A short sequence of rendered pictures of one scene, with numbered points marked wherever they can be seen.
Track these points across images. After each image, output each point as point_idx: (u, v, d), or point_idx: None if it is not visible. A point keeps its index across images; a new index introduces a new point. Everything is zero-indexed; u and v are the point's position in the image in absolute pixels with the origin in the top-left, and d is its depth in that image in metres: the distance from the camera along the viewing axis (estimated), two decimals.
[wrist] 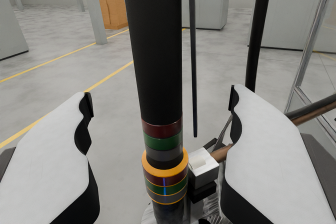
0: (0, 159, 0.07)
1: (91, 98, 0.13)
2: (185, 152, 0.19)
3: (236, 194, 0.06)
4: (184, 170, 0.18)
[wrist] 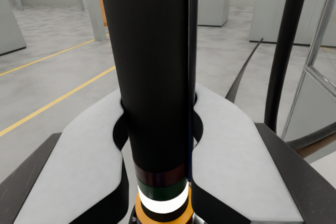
0: (48, 142, 0.08)
1: None
2: (191, 193, 0.15)
3: (205, 193, 0.06)
4: (189, 220, 0.14)
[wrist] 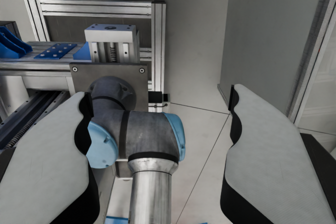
0: (0, 159, 0.07)
1: (91, 98, 0.13)
2: None
3: (236, 194, 0.06)
4: None
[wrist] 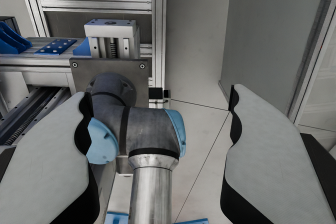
0: (0, 159, 0.07)
1: (91, 98, 0.13)
2: None
3: (236, 194, 0.06)
4: None
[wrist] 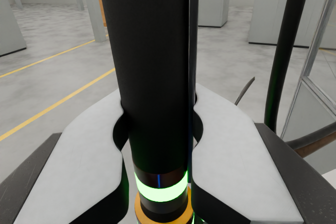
0: (48, 142, 0.08)
1: None
2: (190, 193, 0.15)
3: (205, 193, 0.06)
4: (189, 221, 0.14)
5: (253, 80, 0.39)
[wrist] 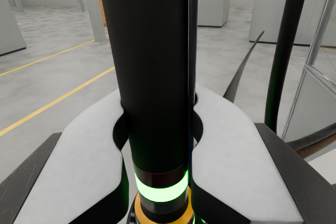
0: (48, 142, 0.08)
1: None
2: (191, 194, 0.15)
3: (205, 193, 0.06)
4: (189, 221, 0.13)
5: (262, 33, 0.35)
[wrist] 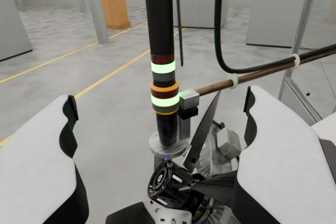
0: None
1: (75, 101, 0.13)
2: (177, 81, 0.31)
3: (248, 196, 0.06)
4: (175, 89, 0.29)
5: None
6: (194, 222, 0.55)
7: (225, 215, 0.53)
